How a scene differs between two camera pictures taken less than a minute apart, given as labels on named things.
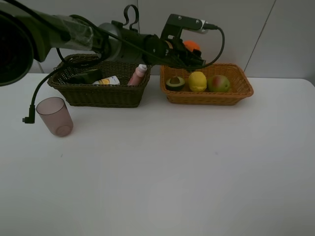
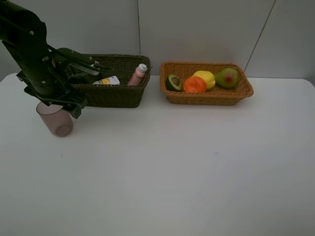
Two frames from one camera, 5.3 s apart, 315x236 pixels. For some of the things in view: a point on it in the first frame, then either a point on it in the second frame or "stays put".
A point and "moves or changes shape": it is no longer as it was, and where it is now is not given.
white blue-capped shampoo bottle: x=112 y=80 stays put
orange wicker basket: x=240 y=88 stays put
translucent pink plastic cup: x=53 y=111 stays put
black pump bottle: x=89 y=77 stays put
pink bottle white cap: x=137 y=77 stays put
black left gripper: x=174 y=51 → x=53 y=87
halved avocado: x=174 y=84 moves or changes shape
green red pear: x=218 y=83 → x=228 y=77
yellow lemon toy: x=197 y=82 → x=208 y=77
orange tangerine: x=191 y=45 → x=194 y=84
